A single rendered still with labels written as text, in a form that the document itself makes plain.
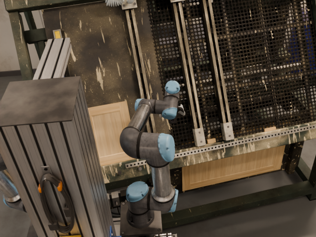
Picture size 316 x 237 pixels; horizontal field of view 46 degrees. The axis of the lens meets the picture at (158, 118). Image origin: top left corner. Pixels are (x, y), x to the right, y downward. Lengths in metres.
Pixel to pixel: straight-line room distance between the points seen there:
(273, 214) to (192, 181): 0.78
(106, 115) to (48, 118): 1.42
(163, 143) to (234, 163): 1.70
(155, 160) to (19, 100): 0.61
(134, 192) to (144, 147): 0.41
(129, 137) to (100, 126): 1.00
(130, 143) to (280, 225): 2.10
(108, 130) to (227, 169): 1.14
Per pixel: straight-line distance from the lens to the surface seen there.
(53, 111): 1.17
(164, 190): 1.78
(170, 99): 1.89
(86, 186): 1.32
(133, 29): 2.57
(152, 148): 1.52
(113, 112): 2.54
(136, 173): 2.56
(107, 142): 2.55
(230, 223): 3.32
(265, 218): 3.40
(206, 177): 3.16
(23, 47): 2.57
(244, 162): 3.20
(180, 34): 2.58
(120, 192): 2.56
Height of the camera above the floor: 2.69
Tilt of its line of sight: 39 degrees down
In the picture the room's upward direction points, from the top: 4 degrees counter-clockwise
